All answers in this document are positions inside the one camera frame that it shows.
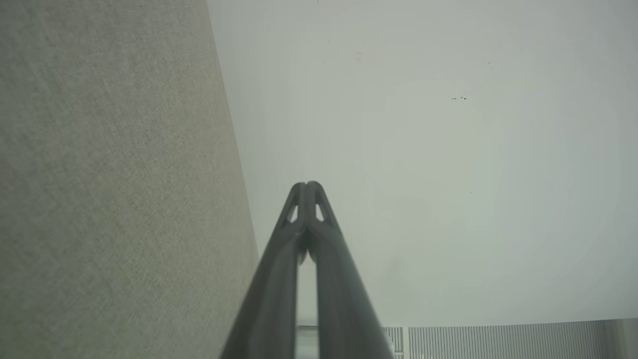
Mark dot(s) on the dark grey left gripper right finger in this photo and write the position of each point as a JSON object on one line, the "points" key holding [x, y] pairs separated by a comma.
{"points": [[344, 309]]}

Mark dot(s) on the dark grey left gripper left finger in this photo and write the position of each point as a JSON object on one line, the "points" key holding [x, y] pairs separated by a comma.
{"points": [[269, 299]]}

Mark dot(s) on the white ribbed panel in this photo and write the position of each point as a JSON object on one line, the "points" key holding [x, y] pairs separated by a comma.
{"points": [[498, 341]]}

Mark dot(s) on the grey fabric sofa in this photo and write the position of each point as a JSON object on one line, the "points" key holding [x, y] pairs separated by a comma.
{"points": [[99, 174]]}

